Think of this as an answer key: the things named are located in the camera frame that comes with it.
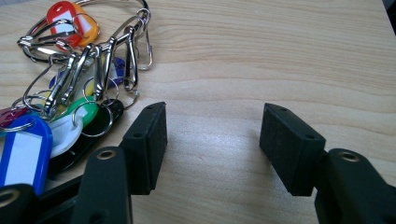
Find bunch of silver snap clips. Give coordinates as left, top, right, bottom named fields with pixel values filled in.
left=41, top=8, right=154, bottom=118

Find group of small split rings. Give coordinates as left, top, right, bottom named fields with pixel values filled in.
left=10, top=62, right=141, bottom=138

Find black key tag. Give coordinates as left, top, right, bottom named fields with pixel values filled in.
left=47, top=98, right=125, bottom=174

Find large silver key ring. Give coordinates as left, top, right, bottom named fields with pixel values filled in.
left=17, top=0, right=151, bottom=63

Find magenta key tag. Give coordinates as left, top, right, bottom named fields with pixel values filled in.
left=0, top=106, right=29, bottom=130

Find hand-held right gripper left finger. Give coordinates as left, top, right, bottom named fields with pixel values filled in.
left=119, top=101, right=168, bottom=196

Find red key tag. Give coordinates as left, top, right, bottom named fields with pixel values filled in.
left=46, top=0, right=84, bottom=49

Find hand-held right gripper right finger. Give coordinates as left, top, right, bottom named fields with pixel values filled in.
left=259, top=103, right=327, bottom=197

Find orange key tag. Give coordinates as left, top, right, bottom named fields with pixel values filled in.
left=73, top=4, right=101, bottom=49

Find dark purple key tag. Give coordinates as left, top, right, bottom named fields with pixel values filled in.
left=49, top=57, right=126, bottom=90

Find green key tag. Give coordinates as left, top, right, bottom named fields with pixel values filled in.
left=57, top=95, right=99, bottom=127

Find blue key tag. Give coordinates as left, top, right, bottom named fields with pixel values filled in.
left=0, top=114, right=53, bottom=196

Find white key tag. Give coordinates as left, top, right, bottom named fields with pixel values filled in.
left=48, top=116, right=85, bottom=159

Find yellow key tag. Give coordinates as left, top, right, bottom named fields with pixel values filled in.
left=41, top=78, right=95, bottom=114

